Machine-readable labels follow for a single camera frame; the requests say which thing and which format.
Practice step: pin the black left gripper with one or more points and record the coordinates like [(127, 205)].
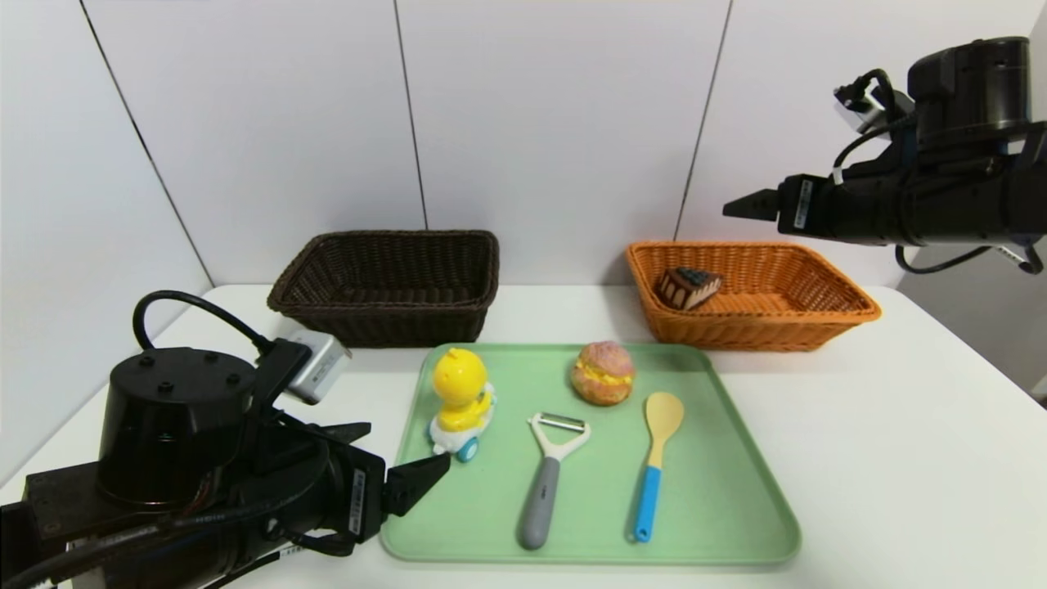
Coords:
[(362, 497)]

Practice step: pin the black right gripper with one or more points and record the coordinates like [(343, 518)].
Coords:
[(800, 205)]

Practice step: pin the chocolate cake slice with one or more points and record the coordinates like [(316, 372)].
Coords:
[(687, 288)]

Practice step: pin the yellow duck toy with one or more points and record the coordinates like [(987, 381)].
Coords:
[(458, 380)]

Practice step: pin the cream puff pastry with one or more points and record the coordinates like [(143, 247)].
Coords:
[(604, 372)]

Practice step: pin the black and orange left arm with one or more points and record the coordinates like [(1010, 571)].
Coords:
[(172, 417)]

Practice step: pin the orange wicker basket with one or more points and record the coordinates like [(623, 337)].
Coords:
[(777, 327)]

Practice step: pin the dark brown wicker basket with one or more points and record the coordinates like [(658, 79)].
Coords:
[(384, 319)]

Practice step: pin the light green plastic tray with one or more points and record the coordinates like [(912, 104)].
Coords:
[(720, 507)]

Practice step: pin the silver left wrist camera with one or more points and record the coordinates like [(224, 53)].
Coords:
[(323, 368)]

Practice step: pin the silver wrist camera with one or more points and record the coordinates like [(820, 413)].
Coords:
[(867, 110), (323, 368)]

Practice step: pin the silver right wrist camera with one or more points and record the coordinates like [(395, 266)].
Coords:
[(867, 110)]

